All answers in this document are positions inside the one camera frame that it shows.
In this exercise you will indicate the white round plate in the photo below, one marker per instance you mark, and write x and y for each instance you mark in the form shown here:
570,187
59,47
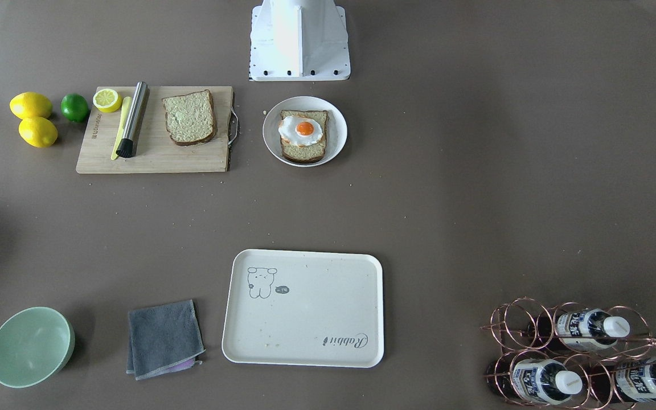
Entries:
337,129

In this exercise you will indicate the mint green bowl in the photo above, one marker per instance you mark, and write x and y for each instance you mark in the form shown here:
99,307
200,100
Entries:
35,344

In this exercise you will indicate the copper wire bottle rack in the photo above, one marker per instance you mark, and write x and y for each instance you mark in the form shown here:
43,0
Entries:
508,323

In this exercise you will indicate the fried egg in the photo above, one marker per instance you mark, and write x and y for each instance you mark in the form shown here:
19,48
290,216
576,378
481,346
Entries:
300,131

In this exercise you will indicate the bamboo cutting board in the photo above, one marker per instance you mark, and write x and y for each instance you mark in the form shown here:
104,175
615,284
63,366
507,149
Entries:
154,151

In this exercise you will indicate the grey folded cloth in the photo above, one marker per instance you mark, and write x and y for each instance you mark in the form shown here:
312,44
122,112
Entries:
163,339

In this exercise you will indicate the bread slice under egg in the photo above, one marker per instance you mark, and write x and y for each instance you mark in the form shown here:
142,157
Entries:
312,153

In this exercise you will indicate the yellow lemon upper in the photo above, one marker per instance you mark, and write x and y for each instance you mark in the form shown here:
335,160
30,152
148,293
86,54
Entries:
31,104

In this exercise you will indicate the top tea bottle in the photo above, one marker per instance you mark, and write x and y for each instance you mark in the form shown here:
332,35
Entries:
587,330

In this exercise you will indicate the half cut lemon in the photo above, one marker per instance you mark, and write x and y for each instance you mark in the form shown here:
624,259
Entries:
107,100

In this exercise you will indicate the tea bottle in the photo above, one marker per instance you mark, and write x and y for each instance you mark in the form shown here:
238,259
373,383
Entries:
544,382
587,330
629,382

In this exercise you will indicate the green lime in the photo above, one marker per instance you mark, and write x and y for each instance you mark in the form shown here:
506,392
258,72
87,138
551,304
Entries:
74,108

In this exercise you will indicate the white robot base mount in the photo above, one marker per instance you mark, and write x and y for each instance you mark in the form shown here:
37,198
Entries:
299,41

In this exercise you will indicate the cream rabbit tray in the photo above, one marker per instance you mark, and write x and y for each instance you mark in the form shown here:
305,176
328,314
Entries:
301,308

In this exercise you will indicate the bread slice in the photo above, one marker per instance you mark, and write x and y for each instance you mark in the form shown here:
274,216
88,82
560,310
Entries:
190,118
312,153

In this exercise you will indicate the steel muddler black tip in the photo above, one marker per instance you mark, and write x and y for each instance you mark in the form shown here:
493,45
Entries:
124,148

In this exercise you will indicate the lower tea bottle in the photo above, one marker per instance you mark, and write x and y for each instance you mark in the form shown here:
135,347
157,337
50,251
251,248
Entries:
629,382
544,382

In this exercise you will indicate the yellow lemon lower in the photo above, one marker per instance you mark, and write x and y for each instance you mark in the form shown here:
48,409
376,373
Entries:
38,131

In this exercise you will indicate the yellow plastic knife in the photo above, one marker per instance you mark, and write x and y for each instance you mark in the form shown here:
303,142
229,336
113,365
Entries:
124,112

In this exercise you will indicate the yellow lemon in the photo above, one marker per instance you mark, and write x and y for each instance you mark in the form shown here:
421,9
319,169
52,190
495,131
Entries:
31,104
38,131

